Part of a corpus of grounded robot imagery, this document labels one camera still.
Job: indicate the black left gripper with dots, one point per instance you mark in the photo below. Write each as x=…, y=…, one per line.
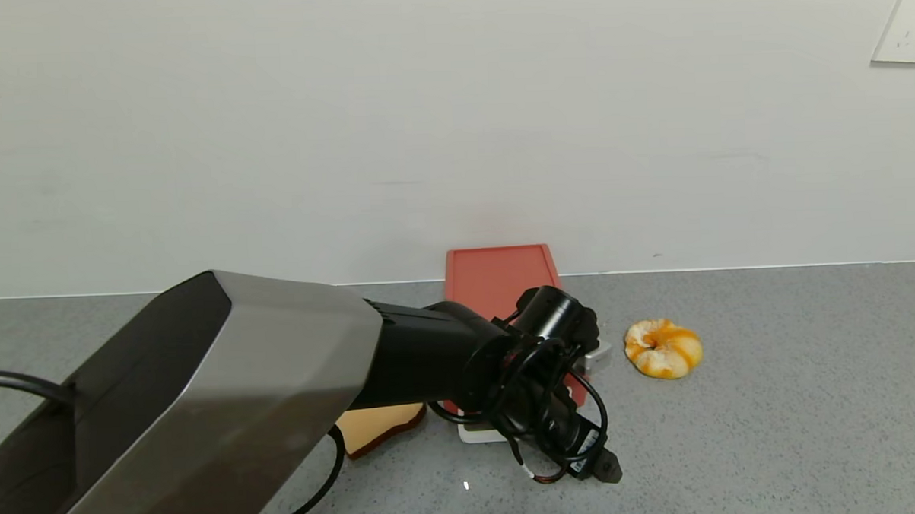
x=586, y=452

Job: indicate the left robot arm silver black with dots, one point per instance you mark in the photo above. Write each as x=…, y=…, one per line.
x=241, y=386

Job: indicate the orange glazed donut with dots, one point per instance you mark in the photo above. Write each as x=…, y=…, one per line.
x=674, y=356

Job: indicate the toast bread slice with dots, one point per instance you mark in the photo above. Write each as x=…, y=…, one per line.
x=380, y=427

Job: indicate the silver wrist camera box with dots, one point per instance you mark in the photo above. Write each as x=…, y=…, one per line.
x=598, y=356

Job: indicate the white wall socket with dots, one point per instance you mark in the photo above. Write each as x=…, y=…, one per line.
x=906, y=32

